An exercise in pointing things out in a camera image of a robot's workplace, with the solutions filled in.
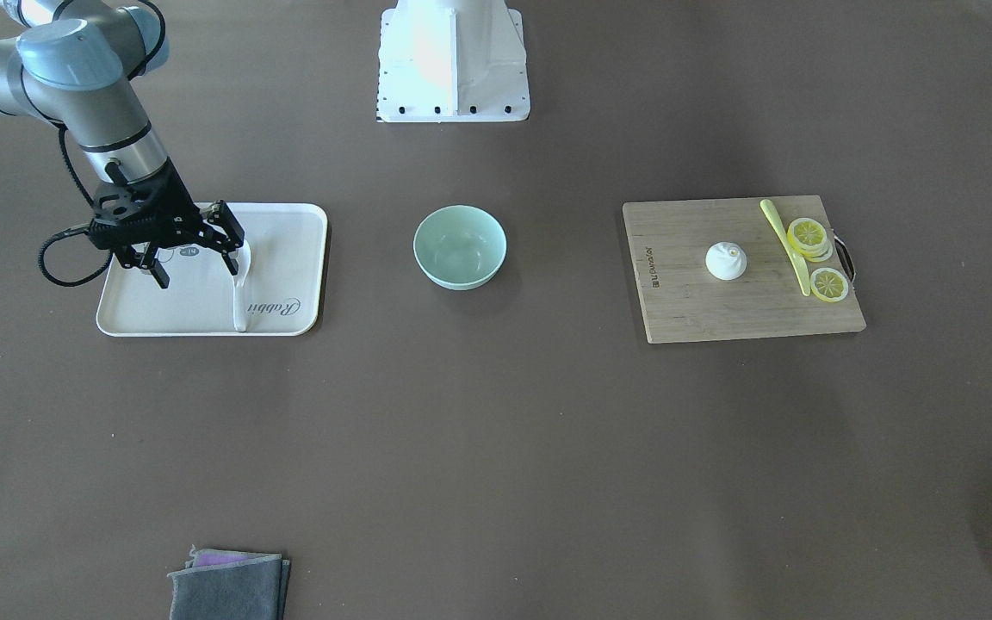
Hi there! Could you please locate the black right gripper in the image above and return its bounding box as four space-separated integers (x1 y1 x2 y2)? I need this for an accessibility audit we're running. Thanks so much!
87 158 245 289

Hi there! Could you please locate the white ceramic spoon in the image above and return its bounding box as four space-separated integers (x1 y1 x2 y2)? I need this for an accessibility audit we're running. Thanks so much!
232 239 252 333

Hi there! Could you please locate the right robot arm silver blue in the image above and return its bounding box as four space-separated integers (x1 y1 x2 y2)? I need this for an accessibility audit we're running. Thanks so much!
0 1 251 288

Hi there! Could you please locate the mint green bowl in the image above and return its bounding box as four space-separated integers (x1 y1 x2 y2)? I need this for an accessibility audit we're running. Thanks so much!
412 205 508 291

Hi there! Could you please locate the white rectangular tray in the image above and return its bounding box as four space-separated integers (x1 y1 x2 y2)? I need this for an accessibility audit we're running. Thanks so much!
96 201 328 337

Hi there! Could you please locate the lemon slice stack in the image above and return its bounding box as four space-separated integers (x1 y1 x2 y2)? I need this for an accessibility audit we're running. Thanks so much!
786 217 834 263

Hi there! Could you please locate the single lemon slice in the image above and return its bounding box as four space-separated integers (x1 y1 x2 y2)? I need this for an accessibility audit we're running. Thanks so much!
810 267 852 303

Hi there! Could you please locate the yellow plastic knife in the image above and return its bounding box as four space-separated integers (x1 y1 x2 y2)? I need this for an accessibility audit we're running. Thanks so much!
759 199 812 297

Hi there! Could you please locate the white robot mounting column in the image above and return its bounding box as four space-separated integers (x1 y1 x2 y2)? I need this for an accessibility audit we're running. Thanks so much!
375 1 531 123

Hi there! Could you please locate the grey folded cloth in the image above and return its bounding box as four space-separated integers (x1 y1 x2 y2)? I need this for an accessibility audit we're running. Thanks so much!
168 546 291 619

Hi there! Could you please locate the wooden cutting board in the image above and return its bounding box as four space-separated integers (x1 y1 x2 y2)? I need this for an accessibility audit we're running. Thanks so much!
622 197 866 344

